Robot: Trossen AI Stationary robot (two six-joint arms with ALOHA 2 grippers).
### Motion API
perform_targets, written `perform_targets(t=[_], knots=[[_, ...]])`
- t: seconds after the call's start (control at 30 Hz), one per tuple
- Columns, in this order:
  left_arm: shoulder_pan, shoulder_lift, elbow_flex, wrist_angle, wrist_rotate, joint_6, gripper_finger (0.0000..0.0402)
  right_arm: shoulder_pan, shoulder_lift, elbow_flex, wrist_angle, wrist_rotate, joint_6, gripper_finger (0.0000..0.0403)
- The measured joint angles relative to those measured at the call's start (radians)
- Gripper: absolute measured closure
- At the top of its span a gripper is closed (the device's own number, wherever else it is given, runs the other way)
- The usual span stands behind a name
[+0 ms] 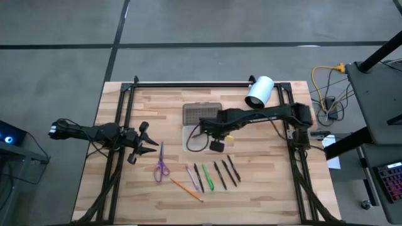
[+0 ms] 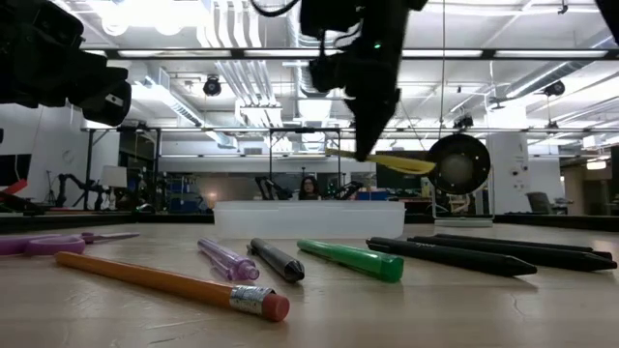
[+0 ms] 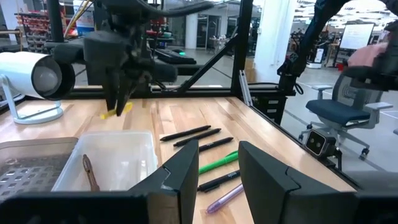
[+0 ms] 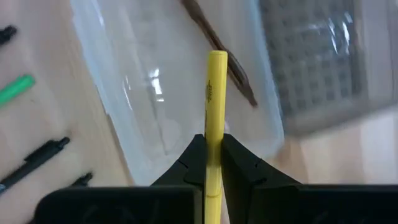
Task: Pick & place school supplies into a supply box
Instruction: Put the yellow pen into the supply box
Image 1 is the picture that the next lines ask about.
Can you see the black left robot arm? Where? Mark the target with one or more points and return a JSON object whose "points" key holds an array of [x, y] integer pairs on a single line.
{"points": [[94, 132]]}

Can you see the clear plastic supply box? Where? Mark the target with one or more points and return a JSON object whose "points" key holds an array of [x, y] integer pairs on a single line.
{"points": [[196, 142]]}

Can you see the black desk leg bar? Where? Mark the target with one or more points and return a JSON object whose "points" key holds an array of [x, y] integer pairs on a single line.
{"points": [[345, 142]]}

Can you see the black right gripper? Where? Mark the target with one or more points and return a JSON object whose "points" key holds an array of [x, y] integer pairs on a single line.
{"points": [[218, 133]]}

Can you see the black power brick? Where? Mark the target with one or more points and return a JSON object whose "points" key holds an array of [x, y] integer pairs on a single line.
{"points": [[330, 105]]}

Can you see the orange pencil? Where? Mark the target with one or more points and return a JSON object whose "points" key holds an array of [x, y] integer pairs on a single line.
{"points": [[186, 190]]}

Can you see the white cylindrical lamp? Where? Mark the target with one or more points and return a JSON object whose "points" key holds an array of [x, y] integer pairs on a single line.
{"points": [[260, 89]]}

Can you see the purple pen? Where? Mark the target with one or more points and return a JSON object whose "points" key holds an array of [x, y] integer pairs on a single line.
{"points": [[192, 178]]}

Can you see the green marker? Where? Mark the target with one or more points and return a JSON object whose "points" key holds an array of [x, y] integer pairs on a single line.
{"points": [[207, 177]]}

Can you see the black scale pen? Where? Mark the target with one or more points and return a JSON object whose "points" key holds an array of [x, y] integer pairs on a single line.
{"points": [[229, 173], [198, 178], [220, 175], [234, 168]]}

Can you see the white paper sheet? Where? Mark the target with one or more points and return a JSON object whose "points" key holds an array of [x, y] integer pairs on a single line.
{"points": [[334, 163]]}

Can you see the dark grey keyboard desk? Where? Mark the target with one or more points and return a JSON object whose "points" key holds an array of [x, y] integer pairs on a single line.
{"points": [[392, 216]]}

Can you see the caster wheel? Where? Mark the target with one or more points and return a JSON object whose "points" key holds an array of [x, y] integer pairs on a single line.
{"points": [[366, 204]]}

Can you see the grey supply box lid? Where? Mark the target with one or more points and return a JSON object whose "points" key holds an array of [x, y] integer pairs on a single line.
{"points": [[196, 113]]}

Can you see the keyboard with red backlight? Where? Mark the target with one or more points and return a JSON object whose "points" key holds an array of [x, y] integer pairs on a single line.
{"points": [[391, 182]]}

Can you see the yellow highlighter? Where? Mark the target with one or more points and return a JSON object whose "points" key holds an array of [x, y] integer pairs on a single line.
{"points": [[230, 138]]}

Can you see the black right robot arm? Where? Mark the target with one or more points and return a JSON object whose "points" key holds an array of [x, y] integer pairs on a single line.
{"points": [[267, 114]]}

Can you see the black aluminium frame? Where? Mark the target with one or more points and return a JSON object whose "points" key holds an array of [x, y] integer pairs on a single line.
{"points": [[204, 84]]}

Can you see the black pole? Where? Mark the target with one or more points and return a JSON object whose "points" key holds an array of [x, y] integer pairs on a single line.
{"points": [[380, 51]]}

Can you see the dark grey equipment stand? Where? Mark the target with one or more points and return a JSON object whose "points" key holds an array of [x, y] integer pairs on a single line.
{"points": [[19, 153]]}

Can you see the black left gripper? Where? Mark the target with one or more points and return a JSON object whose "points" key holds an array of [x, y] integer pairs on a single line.
{"points": [[132, 138]]}

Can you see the black computer with blue light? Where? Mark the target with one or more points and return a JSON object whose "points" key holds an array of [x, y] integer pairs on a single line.
{"points": [[15, 133]]}

